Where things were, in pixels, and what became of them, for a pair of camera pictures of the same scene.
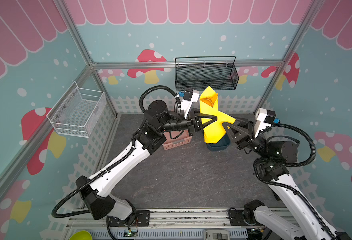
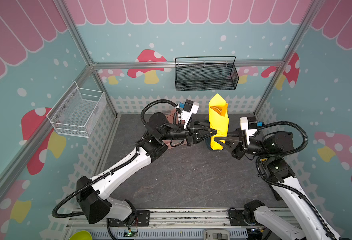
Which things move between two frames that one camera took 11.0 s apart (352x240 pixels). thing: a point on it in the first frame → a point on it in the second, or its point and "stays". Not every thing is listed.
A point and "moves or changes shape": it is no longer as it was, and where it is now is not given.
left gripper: (194, 124) → (193, 134)
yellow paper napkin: (214, 132) moves or changes shape
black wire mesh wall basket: (199, 72) stays
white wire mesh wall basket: (79, 112) stays
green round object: (81, 235) stays
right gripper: (248, 136) → (238, 144)
